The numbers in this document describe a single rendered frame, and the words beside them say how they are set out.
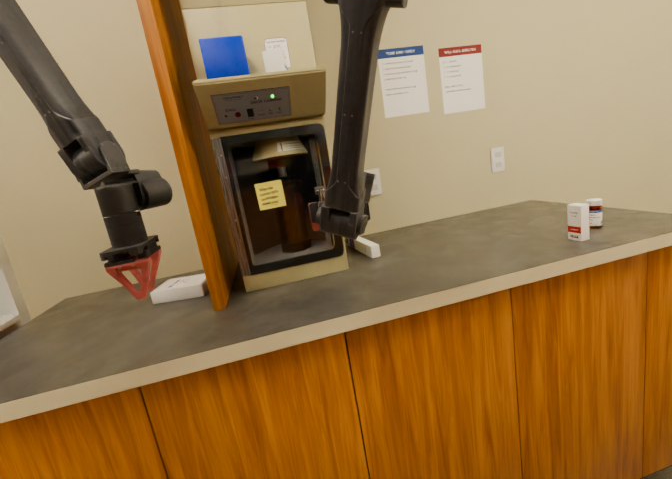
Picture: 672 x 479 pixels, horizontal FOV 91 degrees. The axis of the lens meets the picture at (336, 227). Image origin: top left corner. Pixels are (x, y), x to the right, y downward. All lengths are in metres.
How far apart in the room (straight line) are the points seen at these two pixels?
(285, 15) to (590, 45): 1.56
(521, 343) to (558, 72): 1.37
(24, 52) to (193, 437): 0.78
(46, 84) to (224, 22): 0.49
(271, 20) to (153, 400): 0.96
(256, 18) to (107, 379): 0.91
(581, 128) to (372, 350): 1.63
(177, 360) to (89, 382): 0.16
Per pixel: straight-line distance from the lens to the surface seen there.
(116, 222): 0.67
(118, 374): 0.83
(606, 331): 1.27
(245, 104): 0.92
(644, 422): 1.57
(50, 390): 0.89
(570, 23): 2.12
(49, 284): 1.67
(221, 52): 0.91
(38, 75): 0.72
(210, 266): 0.93
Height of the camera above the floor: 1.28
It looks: 11 degrees down
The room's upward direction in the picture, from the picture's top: 9 degrees counter-clockwise
